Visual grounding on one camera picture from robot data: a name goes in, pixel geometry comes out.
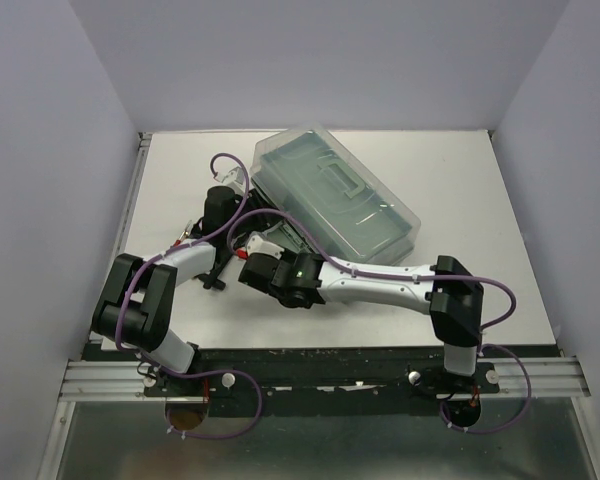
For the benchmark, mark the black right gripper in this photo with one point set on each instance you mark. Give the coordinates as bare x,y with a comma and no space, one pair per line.
284,257

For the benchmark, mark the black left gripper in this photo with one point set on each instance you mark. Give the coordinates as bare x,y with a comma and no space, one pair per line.
255,201

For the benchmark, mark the small steel claw hammer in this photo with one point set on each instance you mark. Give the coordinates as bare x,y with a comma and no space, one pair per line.
211,280

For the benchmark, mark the green plastic tool box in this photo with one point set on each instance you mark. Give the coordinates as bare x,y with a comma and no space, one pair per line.
351,214

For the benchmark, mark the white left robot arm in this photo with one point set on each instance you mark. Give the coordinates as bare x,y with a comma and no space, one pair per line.
135,305

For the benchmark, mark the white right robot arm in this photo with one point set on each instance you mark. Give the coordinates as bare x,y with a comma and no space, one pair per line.
444,291

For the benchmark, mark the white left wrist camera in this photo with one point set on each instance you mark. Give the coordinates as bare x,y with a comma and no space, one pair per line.
232,177

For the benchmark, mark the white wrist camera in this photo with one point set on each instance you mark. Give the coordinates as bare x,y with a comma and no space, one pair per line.
257,244
232,177

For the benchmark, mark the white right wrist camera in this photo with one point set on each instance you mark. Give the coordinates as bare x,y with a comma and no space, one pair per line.
257,244

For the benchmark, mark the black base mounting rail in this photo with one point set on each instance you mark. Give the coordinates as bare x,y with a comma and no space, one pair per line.
313,382

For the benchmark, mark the aluminium frame rail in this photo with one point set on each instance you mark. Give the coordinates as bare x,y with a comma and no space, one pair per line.
86,381

